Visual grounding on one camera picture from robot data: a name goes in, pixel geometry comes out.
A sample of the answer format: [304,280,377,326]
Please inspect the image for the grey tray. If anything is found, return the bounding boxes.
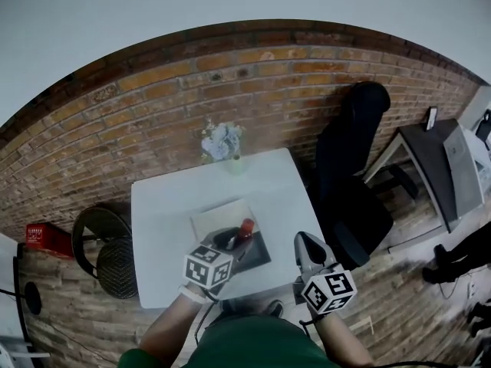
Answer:
[190,199,272,274]

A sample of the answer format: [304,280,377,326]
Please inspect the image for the person's left forearm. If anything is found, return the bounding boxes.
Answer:
[137,293,208,362]

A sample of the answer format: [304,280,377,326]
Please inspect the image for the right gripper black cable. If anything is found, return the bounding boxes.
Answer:
[298,318,480,368]

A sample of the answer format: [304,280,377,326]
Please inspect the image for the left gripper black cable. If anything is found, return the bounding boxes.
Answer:
[193,287,222,344]

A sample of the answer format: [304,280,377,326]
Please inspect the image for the white grey printer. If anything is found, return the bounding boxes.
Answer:
[443,123,491,222]

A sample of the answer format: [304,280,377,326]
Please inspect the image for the person's green shirt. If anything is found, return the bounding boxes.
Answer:
[117,314,341,368]

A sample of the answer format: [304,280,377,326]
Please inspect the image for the red box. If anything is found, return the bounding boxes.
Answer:
[25,222,74,261]

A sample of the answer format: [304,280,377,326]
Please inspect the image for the red plastic cap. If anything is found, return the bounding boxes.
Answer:
[232,218,257,251]

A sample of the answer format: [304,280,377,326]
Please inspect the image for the white wrist strap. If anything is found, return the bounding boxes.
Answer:
[177,283,209,305]

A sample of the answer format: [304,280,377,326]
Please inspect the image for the black round stand base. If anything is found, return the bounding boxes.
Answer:
[22,281,42,316]

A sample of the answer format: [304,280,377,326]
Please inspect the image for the black office chair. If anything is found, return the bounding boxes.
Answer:
[306,81,420,272]

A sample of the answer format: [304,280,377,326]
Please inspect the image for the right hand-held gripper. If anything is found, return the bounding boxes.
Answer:
[293,231,358,317]

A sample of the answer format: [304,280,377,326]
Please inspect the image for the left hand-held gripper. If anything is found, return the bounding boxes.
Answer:
[183,226,256,295]

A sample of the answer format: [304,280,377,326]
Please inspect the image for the small black picture frame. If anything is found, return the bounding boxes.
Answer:
[424,106,440,132]

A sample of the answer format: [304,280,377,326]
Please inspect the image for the light wooden strip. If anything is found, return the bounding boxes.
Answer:
[351,315,375,336]

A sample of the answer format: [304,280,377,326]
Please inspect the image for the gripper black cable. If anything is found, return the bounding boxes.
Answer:
[193,287,222,344]
[298,318,480,368]

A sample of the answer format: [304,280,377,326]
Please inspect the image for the light green vase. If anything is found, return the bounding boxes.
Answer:
[225,154,246,176]

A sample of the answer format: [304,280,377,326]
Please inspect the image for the dark desk white legs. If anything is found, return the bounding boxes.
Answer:
[363,119,480,234]

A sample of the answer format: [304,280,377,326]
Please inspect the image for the small black device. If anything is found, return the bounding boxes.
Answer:
[475,109,491,147]

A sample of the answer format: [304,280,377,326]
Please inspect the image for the person's right forearm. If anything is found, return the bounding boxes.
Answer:
[314,312,376,367]

